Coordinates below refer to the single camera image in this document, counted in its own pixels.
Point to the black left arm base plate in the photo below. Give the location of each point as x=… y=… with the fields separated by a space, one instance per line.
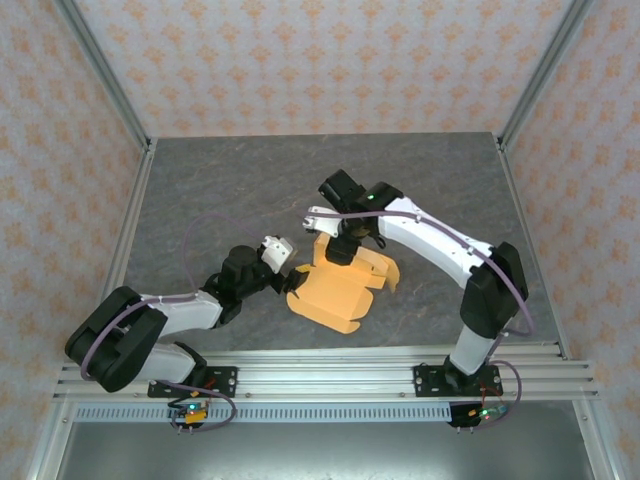
x=225 y=380

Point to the aluminium frame leg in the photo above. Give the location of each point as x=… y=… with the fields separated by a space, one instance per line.
x=597 y=445
x=47 y=445

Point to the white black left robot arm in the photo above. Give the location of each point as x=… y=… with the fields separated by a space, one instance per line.
x=185 y=315

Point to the aluminium frame post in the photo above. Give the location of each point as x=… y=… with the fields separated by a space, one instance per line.
x=105 y=75
x=542 y=75

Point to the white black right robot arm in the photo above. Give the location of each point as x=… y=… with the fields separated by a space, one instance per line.
x=425 y=235

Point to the aluminium rail beam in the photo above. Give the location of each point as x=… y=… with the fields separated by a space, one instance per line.
x=325 y=380

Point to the grey metal sheet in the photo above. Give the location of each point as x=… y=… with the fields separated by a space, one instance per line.
x=325 y=450

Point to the aluminium table side rail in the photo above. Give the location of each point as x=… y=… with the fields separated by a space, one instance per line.
x=135 y=215
x=530 y=240

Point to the yellow paper box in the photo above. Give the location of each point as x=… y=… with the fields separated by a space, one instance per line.
x=335 y=295

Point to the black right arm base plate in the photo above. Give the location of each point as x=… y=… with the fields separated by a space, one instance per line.
x=425 y=380

